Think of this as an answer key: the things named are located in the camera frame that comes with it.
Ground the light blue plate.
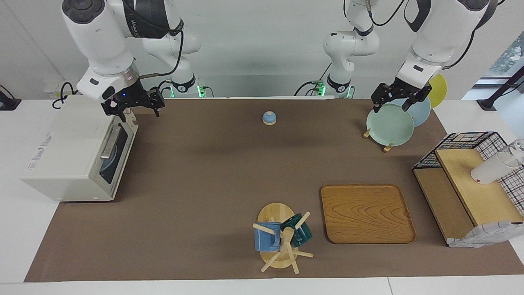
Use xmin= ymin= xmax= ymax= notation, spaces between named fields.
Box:
xmin=100 ymin=141 xmax=119 ymax=173

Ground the cream toaster oven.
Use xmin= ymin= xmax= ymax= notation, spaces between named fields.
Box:
xmin=20 ymin=95 xmax=139 ymax=202

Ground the pale blue racked plate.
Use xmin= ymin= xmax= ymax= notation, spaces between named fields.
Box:
xmin=387 ymin=95 xmax=431 ymax=127

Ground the pale green plate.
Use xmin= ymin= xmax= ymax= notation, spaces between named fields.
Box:
xmin=366 ymin=103 xmax=414 ymax=147

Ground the yellow plate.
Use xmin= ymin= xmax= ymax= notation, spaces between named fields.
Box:
xmin=426 ymin=73 xmax=447 ymax=109

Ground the wooden plate rack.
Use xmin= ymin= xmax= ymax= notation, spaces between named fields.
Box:
xmin=363 ymin=128 xmax=394 ymax=153

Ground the black clamp stand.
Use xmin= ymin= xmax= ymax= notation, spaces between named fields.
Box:
xmin=477 ymin=66 xmax=524 ymax=111

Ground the white plastic cup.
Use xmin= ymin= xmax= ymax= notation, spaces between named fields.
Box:
xmin=471 ymin=151 xmax=517 ymax=185

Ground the brown table mat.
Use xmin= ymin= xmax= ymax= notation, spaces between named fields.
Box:
xmin=24 ymin=98 xmax=524 ymax=283

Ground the wooden serving tray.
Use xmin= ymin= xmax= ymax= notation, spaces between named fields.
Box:
xmin=321 ymin=184 xmax=417 ymax=245

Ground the wooden mug tree stand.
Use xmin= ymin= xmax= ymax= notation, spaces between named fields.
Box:
xmin=253 ymin=202 xmax=314 ymax=274

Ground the dark green ceramic mug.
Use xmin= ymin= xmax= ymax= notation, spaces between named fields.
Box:
xmin=281 ymin=213 xmax=313 ymax=247

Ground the grey marbled paper wrap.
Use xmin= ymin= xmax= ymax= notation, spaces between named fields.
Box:
xmin=447 ymin=220 xmax=524 ymax=248

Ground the blue ceramic mug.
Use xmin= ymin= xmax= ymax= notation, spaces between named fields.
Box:
xmin=255 ymin=222 xmax=282 ymax=252

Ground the black power strip cable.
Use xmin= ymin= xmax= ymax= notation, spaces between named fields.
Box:
xmin=52 ymin=82 xmax=79 ymax=109

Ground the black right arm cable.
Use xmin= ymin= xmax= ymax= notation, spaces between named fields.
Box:
xmin=138 ymin=20 xmax=185 ymax=78

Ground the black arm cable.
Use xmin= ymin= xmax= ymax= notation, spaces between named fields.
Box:
xmin=366 ymin=0 xmax=410 ymax=28
xmin=138 ymin=20 xmax=185 ymax=78

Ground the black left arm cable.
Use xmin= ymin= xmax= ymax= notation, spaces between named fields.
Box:
xmin=366 ymin=0 xmax=410 ymax=28

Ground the black left base cable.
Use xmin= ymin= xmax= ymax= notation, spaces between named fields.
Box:
xmin=294 ymin=61 xmax=333 ymax=97

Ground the wire and wood shelf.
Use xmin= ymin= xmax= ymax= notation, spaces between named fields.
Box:
xmin=412 ymin=132 xmax=524 ymax=248

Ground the black desk mount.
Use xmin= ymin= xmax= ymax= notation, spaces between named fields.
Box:
xmin=0 ymin=85 xmax=22 ymax=111

